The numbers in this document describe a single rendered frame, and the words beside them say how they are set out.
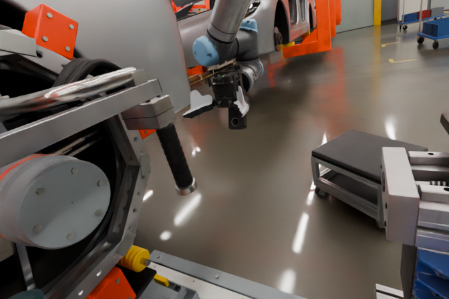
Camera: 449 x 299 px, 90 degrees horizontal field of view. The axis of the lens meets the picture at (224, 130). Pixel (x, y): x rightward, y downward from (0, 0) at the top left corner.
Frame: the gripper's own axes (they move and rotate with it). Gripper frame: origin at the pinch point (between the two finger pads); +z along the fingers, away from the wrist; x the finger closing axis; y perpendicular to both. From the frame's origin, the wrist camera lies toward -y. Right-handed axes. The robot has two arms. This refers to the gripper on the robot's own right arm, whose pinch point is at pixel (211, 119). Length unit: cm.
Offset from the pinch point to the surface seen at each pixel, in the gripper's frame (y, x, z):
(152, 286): -66, -38, 10
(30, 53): 20.7, -25.7, 13.7
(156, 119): 5.9, -3.4, 12.3
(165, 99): 8.3, -3.1, 8.7
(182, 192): -10.3, -3.1, 12.7
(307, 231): -88, 13, -46
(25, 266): -19, -35, 32
